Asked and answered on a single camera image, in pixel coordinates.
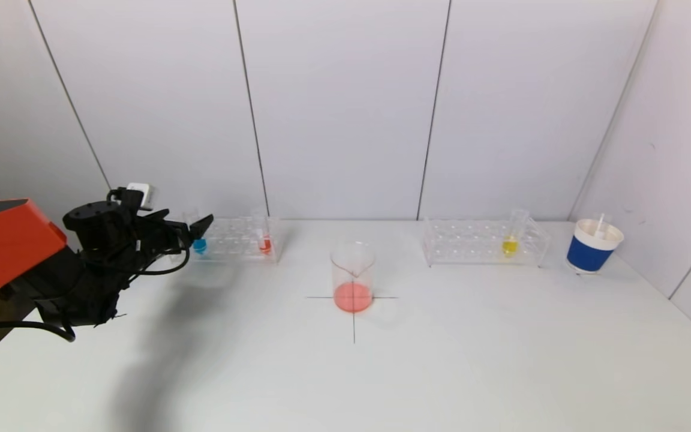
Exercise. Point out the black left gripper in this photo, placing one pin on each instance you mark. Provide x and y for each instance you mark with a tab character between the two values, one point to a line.
181	232

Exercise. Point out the blue pigment test tube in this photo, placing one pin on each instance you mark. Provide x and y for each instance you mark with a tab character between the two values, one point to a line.
200	245

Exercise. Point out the red pigment test tube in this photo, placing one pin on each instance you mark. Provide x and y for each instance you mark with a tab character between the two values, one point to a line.
600	225
266	245

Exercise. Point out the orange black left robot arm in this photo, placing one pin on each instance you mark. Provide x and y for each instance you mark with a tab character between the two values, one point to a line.
9	252

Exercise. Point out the clear acrylic test tube rack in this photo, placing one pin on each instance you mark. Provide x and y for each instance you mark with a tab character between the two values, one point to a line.
237	243
477	243

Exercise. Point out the clear glass beaker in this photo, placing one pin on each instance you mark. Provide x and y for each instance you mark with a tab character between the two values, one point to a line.
352	294

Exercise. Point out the yellow pigment test tube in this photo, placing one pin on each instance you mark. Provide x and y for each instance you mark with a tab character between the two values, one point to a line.
509	246

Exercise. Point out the blue white paper cup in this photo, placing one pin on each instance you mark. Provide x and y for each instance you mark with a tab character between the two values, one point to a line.
588	255

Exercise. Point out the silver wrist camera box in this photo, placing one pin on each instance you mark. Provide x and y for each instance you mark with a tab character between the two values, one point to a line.
140	193

